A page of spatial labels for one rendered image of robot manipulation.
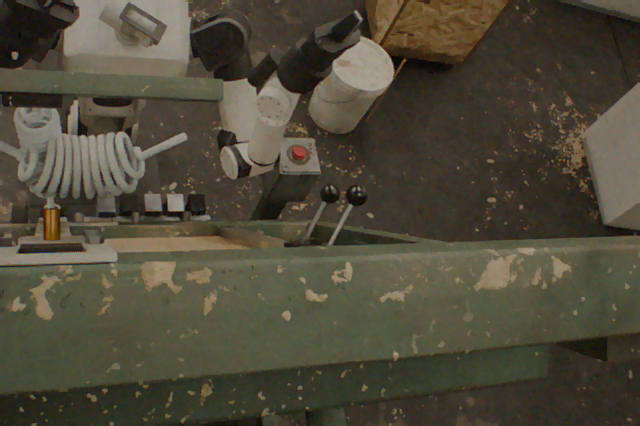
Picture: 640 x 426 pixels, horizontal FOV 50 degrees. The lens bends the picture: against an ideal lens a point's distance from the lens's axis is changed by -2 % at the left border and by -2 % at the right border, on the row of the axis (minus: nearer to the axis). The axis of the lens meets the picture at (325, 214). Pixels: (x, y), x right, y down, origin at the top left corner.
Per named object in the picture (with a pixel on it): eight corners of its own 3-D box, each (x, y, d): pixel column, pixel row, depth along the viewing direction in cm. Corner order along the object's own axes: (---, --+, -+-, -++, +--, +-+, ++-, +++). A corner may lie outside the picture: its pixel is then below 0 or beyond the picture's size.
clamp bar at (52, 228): (75, 246, 166) (74, 146, 165) (119, 383, 56) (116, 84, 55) (31, 247, 163) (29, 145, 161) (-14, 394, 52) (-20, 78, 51)
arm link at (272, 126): (293, 94, 138) (279, 137, 149) (309, 67, 144) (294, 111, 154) (264, 80, 138) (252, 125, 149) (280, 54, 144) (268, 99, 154)
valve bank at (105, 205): (206, 214, 217) (222, 175, 197) (211, 256, 211) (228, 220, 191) (36, 216, 199) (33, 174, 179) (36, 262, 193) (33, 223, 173)
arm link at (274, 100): (309, 101, 134) (278, 129, 143) (327, 69, 141) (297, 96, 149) (263, 63, 131) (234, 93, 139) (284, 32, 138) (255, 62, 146)
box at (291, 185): (296, 169, 214) (314, 137, 199) (303, 204, 209) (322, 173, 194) (258, 169, 210) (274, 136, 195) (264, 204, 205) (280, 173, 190)
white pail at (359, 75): (364, 93, 340) (404, 28, 301) (368, 144, 326) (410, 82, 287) (302, 81, 330) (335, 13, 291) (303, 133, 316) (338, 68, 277)
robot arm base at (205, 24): (199, 59, 166) (195, 10, 162) (253, 57, 166) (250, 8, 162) (190, 73, 152) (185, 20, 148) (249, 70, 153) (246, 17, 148)
